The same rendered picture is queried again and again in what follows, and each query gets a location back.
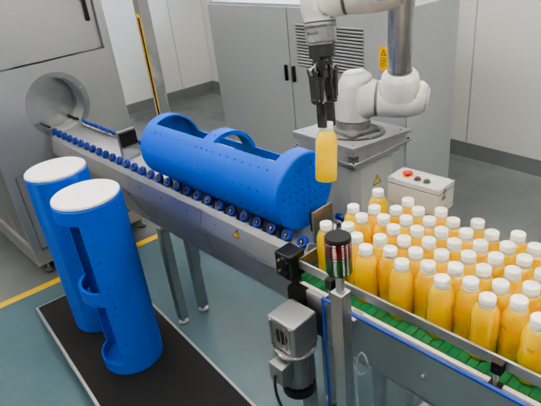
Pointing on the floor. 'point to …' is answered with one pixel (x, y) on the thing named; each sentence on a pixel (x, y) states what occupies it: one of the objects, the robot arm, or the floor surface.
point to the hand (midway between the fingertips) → (326, 114)
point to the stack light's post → (343, 346)
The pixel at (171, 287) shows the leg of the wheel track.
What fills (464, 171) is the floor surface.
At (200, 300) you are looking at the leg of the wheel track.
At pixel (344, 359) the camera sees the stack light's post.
